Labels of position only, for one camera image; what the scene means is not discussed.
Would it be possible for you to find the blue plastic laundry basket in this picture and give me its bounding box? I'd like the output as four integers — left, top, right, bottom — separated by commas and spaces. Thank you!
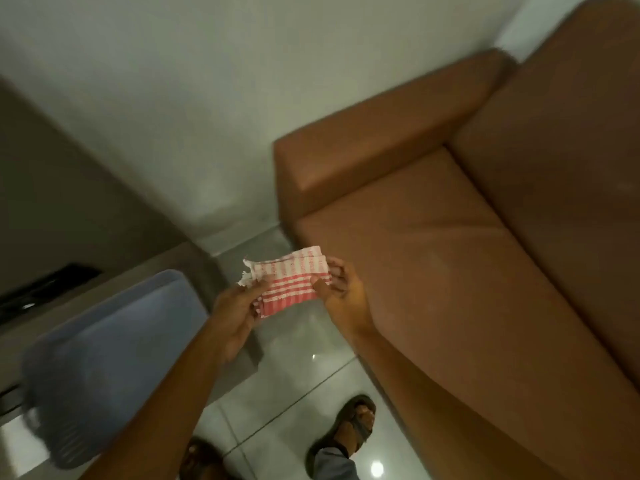
21, 269, 209, 469

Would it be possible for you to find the person's right hand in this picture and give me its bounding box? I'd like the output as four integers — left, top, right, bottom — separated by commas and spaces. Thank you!
310, 257, 377, 337

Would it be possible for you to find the red white striped cloth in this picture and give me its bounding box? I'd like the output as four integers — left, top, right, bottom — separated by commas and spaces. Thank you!
238, 246, 333, 319

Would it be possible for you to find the person's right leg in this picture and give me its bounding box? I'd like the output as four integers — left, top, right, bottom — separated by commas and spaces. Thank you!
313, 446, 362, 480

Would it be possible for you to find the person's right sandal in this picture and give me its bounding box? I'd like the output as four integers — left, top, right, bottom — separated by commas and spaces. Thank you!
305, 395, 377, 478

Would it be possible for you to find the brown leather sofa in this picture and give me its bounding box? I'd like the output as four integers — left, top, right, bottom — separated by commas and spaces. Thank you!
273, 0, 640, 480

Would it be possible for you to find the person's left hand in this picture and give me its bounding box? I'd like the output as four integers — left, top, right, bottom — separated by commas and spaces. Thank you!
206, 276, 275, 365

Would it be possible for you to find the person's sandal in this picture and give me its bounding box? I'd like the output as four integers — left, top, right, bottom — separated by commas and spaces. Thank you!
305, 395, 377, 478
180, 437, 227, 480

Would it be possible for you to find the person's left forearm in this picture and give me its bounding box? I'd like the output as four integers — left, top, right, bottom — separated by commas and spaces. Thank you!
80, 322, 236, 480

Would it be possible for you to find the person's right forearm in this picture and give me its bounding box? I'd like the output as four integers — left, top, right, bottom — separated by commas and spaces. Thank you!
350, 325, 556, 480

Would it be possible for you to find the person's left sandal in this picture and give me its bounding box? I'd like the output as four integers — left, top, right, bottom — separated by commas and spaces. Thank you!
180, 437, 227, 480

